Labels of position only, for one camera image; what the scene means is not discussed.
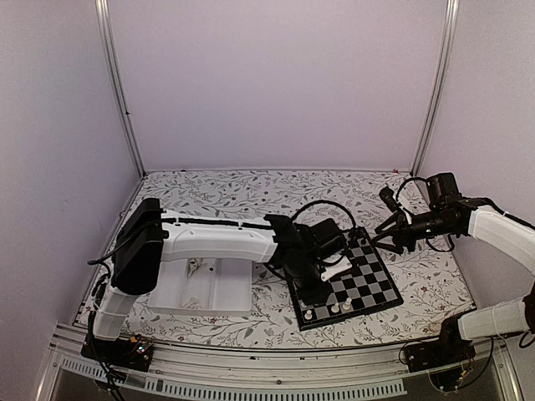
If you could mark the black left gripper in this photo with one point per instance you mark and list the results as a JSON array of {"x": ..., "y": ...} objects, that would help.
[{"x": 312, "y": 297}]

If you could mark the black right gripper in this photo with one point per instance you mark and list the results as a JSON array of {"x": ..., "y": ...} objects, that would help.
[{"x": 404, "y": 230}]

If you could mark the black white chessboard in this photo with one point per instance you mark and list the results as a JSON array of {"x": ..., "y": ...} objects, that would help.
[{"x": 368, "y": 283}]

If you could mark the white chess piece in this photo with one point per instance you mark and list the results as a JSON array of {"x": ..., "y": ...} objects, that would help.
[{"x": 347, "y": 304}]

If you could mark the white plastic tray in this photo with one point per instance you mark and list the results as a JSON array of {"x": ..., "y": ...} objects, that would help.
[{"x": 230, "y": 292}]

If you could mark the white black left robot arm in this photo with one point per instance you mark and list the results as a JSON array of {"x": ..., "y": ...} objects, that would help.
[{"x": 152, "y": 236}]

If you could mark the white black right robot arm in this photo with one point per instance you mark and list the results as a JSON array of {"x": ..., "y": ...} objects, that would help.
[{"x": 511, "y": 239}]

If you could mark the floral patterned table mat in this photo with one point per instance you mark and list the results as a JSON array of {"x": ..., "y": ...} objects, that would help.
[{"x": 429, "y": 282}]

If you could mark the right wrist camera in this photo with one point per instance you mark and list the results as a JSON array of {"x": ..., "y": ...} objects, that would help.
[{"x": 388, "y": 197}]

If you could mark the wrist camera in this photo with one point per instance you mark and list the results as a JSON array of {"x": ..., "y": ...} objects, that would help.
[
  {"x": 334, "y": 265},
  {"x": 388, "y": 197}
]

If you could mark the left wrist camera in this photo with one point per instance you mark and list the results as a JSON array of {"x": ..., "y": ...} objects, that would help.
[{"x": 334, "y": 265}]

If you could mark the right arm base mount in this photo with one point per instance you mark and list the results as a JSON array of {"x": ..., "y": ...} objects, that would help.
[{"x": 448, "y": 360}]

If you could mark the aluminium front rail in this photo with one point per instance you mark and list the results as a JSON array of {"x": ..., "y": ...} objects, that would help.
[{"x": 194, "y": 371}]

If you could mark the right aluminium frame post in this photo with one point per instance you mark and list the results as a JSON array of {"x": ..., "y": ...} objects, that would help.
[{"x": 446, "y": 45}]

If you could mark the aluminium frame post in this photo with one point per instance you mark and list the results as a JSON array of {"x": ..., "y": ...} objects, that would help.
[
  {"x": 110, "y": 55},
  {"x": 446, "y": 45}
]

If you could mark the left aluminium frame post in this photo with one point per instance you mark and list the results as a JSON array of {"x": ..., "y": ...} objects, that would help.
[{"x": 110, "y": 55}]

